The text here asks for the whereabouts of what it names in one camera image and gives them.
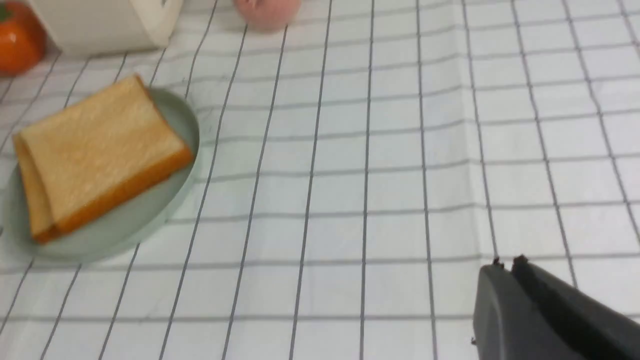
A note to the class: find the pink peach with leaf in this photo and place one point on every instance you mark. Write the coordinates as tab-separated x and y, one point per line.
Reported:
267	15

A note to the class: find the white grid tablecloth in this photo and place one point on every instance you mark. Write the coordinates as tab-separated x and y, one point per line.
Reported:
358	169

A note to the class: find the cream white toaster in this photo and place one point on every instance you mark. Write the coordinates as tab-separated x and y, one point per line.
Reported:
99	27

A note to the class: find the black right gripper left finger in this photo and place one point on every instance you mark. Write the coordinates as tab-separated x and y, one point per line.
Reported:
507	325

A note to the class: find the toasted bread slice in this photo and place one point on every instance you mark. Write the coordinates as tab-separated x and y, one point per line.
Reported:
103	151
41	222

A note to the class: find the orange persimmon with leaf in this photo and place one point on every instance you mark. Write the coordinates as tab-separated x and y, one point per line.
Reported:
23	39

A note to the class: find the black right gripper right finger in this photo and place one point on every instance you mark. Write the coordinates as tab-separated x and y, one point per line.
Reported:
588	327

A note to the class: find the light green round plate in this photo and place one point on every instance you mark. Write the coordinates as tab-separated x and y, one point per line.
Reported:
120	229

